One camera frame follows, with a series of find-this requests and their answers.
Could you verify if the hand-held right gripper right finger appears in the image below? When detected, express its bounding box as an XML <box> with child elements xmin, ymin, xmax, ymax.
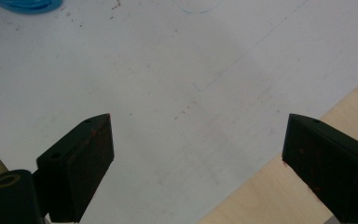
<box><xmin>282</xmin><ymin>113</ymin><xmax>358</xmax><ymax>224</ymax></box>

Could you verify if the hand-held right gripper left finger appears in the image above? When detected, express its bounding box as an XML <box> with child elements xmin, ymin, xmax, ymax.
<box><xmin>36</xmin><ymin>113</ymin><xmax>116</xmax><ymax>224</ymax></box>

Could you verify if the blue plastic bottle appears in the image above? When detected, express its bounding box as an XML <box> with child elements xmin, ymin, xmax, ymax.
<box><xmin>0</xmin><ymin>0</ymin><xmax>64</xmax><ymax>15</ymax></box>

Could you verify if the white table mat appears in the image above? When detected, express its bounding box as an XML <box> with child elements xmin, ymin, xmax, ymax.
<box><xmin>0</xmin><ymin>0</ymin><xmax>358</xmax><ymax>224</ymax></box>

